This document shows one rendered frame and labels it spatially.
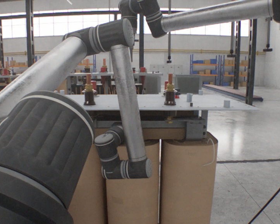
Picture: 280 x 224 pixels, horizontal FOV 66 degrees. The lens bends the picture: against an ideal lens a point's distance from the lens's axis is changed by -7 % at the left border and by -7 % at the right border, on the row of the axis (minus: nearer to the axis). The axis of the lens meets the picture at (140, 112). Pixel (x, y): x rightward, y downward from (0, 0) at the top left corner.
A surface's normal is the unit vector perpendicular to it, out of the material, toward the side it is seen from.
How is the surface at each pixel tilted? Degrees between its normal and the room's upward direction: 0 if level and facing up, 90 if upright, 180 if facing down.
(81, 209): 90
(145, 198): 90
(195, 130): 90
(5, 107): 49
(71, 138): 65
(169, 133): 90
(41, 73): 44
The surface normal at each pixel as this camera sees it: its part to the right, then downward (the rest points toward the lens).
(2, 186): 0.41, -0.65
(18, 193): 0.60, -0.55
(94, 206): 0.59, 0.15
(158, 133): 0.00, 0.18
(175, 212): -0.34, 0.18
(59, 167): 0.86, -0.30
